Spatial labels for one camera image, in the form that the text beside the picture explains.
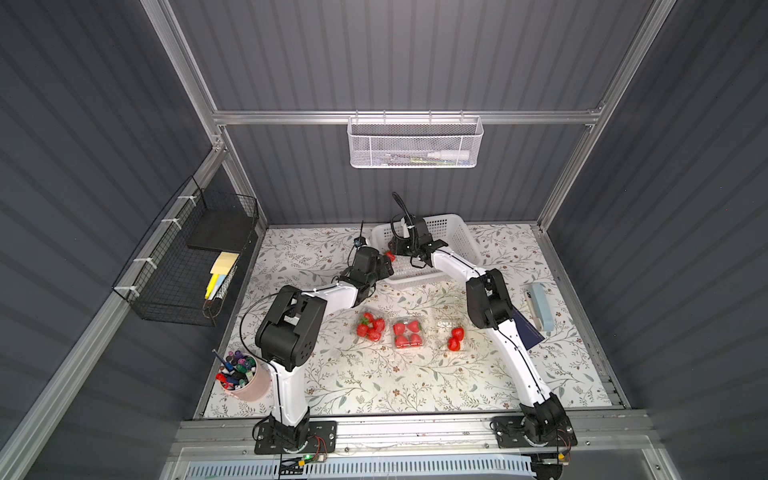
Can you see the clear plastic clamshell container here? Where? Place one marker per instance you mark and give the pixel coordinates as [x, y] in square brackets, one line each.
[408, 333]

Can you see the black wire wall basket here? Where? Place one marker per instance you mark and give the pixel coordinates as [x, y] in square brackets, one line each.
[166, 278]

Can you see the dark blue book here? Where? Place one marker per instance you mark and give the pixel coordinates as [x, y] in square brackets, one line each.
[528, 333]

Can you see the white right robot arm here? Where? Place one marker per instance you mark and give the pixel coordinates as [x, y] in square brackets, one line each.
[489, 307]

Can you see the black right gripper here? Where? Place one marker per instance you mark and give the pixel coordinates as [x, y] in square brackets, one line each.
[405, 243]

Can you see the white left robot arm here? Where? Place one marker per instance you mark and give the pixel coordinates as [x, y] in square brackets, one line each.
[289, 332]

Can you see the pink pen cup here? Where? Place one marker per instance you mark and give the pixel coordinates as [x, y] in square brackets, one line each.
[242, 376]

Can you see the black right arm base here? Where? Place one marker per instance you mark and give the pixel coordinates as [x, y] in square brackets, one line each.
[517, 431]

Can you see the yellow sticky notes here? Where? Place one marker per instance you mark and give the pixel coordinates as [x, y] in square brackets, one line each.
[220, 270]

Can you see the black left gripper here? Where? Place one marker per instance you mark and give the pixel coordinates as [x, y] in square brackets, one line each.
[380, 264]

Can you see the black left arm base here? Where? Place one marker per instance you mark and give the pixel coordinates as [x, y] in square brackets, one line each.
[309, 437]

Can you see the white marker in basket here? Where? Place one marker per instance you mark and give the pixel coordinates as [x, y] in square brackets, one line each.
[450, 156]

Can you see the white wire wall basket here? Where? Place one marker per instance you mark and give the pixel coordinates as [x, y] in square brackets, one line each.
[402, 142]

